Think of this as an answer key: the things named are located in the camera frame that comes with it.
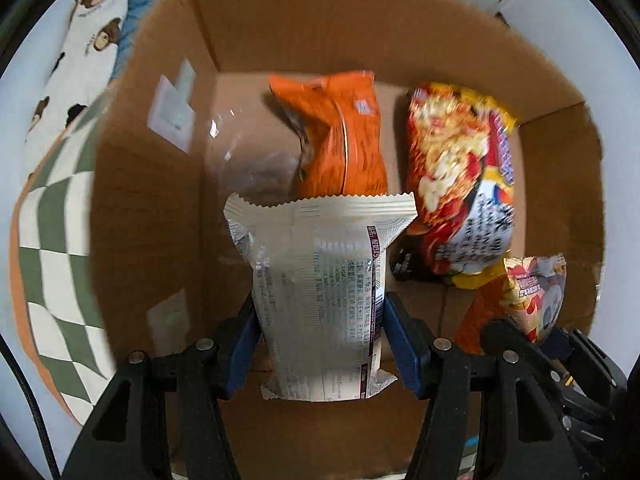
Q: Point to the blue bedsheet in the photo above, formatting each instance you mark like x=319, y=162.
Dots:
x=137, y=5

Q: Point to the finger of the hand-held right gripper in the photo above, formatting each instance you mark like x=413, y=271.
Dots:
x=560, y=345
x=505, y=335

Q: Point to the green white checkered blanket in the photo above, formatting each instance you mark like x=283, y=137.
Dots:
x=50, y=240

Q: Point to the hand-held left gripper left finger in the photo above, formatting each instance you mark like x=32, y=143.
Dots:
x=244, y=345

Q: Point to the cream white snack packet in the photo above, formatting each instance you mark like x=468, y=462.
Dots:
x=310, y=285

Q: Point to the red yellow noodle bag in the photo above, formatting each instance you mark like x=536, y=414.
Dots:
x=450, y=170

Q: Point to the bear print white pillow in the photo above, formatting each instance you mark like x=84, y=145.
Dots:
x=85, y=50

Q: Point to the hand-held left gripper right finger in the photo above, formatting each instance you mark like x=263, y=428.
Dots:
x=400, y=345

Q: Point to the orange panda snack bag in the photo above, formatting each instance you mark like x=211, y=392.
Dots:
x=530, y=295

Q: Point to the brown cardboard box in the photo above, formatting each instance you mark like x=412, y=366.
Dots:
x=150, y=210

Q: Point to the clear plastic wrapper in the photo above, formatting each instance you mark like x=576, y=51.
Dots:
x=265, y=170

